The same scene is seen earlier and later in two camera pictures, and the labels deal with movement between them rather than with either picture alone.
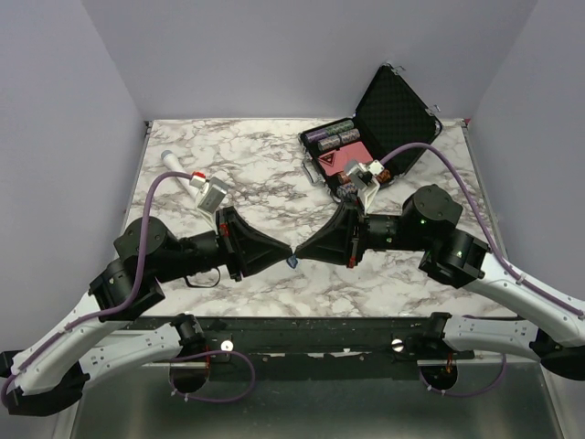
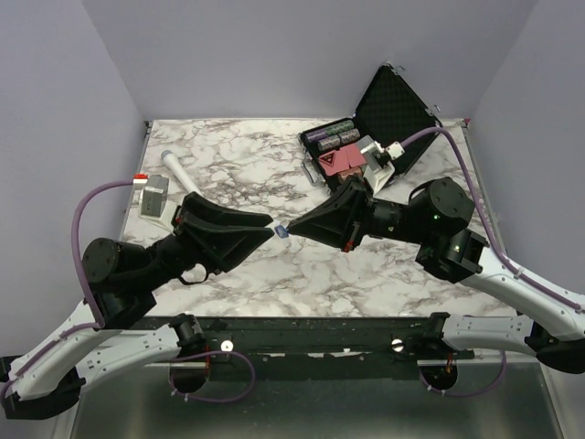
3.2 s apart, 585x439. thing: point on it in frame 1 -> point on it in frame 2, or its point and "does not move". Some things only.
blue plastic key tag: [292, 261] -> [281, 231]
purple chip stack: [316, 134] does not move
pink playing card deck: [333, 162] does not move
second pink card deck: [357, 151] does not move
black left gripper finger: [252, 250] -> [201, 211]
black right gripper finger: [332, 245] -> [328, 223]
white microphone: [174, 165] does not move
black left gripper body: [224, 244] -> [175, 253]
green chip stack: [338, 127] does not move
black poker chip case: [394, 116] does not move
